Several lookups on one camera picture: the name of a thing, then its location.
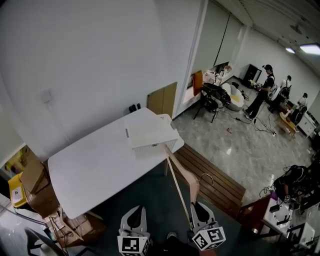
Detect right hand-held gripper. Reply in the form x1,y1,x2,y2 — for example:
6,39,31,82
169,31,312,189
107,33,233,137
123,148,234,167
187,201,227,252

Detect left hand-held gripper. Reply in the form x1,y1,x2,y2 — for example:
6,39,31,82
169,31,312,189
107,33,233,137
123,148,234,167
117,205,152,256

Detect wooden clothes hanger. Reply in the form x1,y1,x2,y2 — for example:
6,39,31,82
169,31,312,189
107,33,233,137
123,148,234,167
161,142,215,227

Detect white perforated plastic container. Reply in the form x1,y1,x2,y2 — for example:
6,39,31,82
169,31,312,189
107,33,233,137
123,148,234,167
124,113,180,160

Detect black chair with clothes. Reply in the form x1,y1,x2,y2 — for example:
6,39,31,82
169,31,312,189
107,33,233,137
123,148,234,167
193,82,232,124

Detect brown slatted wooden bench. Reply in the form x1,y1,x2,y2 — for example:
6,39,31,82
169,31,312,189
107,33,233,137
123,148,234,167
172,143,247,221

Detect reddish brown wooden chair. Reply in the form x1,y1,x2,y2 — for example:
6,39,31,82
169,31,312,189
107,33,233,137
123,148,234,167
236,194,272,234

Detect pile of flattened cardboard boxes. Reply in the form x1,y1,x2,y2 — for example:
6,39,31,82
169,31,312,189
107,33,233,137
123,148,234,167
44,207,107,249

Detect white side desk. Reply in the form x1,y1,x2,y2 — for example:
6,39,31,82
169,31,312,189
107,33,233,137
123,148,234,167
261,197,294,236

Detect black office chair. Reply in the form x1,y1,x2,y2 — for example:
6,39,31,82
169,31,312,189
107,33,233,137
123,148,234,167
23,226,72,256

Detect large brown cardboard box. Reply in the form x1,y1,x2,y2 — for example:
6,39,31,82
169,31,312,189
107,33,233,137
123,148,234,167
24,183,61,219

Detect black backpack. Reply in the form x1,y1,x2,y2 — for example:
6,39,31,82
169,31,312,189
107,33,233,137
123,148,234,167
273,164,311,201

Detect yellow plastic bin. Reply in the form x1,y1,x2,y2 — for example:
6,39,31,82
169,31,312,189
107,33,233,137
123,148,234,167
7,171,28,209

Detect flat cardboard sheet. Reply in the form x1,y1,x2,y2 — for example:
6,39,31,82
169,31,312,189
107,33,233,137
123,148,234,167
146,81,178,119

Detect white round armchair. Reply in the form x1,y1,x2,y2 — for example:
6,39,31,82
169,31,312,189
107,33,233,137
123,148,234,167
221,82,246,112

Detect small wooden table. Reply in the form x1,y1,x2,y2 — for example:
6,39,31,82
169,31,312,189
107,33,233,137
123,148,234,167
274,111,300,139

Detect orange board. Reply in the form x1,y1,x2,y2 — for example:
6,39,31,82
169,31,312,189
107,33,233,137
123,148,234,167
191,70,204,97

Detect white low cabinet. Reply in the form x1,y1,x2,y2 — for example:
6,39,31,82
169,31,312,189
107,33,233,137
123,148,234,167
297,112,317,139

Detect black cabinet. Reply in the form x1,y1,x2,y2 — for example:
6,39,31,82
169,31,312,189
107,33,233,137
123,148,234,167
242,63,263,88

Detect white roller blinds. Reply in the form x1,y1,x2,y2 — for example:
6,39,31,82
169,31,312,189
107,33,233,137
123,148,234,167
191,0,245,76

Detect large ceiling light panel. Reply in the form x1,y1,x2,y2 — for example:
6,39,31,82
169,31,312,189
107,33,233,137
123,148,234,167
299,42,320,56

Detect black floor cable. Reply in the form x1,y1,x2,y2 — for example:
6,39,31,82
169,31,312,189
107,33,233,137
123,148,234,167
224,109,278,137

